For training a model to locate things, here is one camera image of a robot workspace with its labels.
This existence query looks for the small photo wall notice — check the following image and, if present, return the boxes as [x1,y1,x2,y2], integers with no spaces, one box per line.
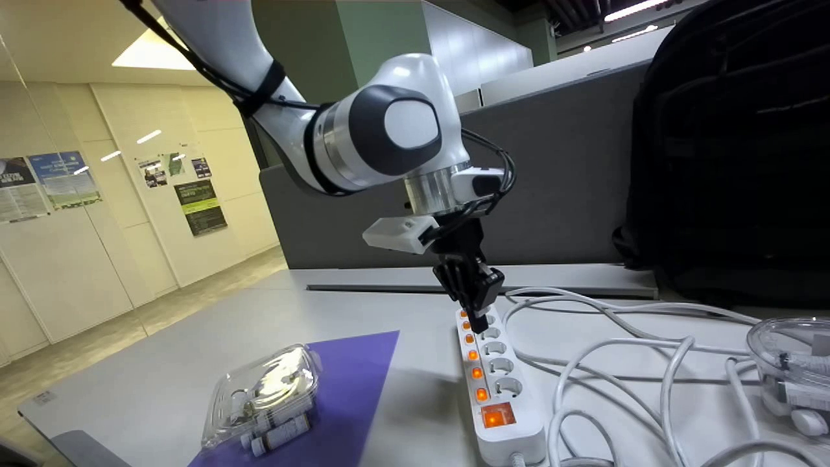
[137,157,172,191]

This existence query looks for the thick white power cord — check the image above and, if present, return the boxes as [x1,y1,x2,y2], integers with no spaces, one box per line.
[500,282,830,467]

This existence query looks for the clear plastic tub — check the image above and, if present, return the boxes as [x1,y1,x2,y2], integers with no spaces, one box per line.
[745,313,830,440]

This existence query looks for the grey wall poster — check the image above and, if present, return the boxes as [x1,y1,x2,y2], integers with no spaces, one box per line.
[0,155,54,225]

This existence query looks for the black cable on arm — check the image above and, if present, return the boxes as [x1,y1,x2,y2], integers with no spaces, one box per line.
[116,0,323,121]

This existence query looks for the dark green wall poster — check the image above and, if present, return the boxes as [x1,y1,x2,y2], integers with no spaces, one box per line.
[172,176,230,238]

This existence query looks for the grey desk partition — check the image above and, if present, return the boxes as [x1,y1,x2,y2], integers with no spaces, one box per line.
[256,25,680,273]

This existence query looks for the large blue wall poster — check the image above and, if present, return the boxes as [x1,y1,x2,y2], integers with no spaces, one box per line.
[25,147,103,212]

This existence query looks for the white power strip orange switches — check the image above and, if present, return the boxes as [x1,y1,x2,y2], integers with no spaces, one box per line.
[452,298,550,467]

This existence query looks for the square ceiling light panel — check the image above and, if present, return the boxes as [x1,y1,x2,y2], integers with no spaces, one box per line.
[109,28,200,76]

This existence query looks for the purple mat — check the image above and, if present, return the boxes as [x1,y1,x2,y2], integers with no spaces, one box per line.
[187,327,402,467]

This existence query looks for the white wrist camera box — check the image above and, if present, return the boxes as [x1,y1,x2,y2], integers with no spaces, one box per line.
[360,212,444,257]

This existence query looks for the thin white cable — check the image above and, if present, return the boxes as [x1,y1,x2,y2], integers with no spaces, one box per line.
[509,295,780,386]

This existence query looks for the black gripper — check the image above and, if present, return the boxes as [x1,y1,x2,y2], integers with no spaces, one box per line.
[428,209,509,318]

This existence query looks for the clear plastic marker box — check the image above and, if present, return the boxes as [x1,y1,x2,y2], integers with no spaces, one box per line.
[200,342,323,456]

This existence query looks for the black backpack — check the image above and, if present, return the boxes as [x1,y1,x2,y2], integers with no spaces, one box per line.
[611,0,830,312]

